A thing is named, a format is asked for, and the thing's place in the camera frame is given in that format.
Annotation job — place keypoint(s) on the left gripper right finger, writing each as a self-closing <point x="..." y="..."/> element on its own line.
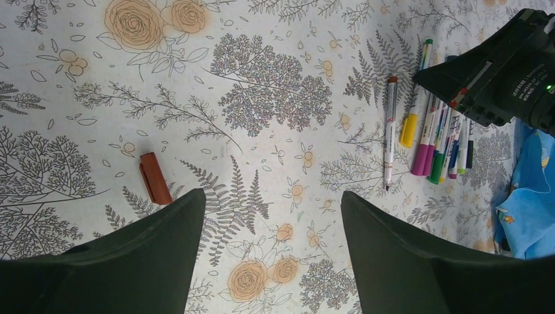
<point x="399" y="268"/>

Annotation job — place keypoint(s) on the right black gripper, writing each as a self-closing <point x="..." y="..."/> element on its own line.
<point x="509" y="75"/>

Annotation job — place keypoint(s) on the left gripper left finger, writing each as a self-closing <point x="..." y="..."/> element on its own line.
<point x="144" y="267"/>

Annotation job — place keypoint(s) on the yellow cap marker pen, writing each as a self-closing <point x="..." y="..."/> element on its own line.
<point x="410" y="122"/>

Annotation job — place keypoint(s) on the brown marker pen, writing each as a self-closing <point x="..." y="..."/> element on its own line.
<point x="390" y="125"/>

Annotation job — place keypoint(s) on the brown pen cap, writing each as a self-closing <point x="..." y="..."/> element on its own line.
<point x="154" y="180"/>

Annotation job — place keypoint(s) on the blue cap marker pen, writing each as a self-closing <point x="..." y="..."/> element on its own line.
<point x="453" y="143"/>

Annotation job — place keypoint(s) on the light green cap marker pen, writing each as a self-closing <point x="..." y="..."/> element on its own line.
<point x="463" y="144"/>

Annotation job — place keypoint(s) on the magenta cap marker pen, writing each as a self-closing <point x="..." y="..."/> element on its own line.
<point x="422" y="153"/>

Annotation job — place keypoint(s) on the purple cap marker pen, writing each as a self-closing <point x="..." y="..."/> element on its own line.
<point x="439" y="107"/>

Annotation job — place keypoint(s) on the blue cloth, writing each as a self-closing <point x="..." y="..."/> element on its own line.
<point x="525" y="220"/>

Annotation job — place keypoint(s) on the floral table mat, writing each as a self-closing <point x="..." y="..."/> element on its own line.
<point x="274" y="108"/>

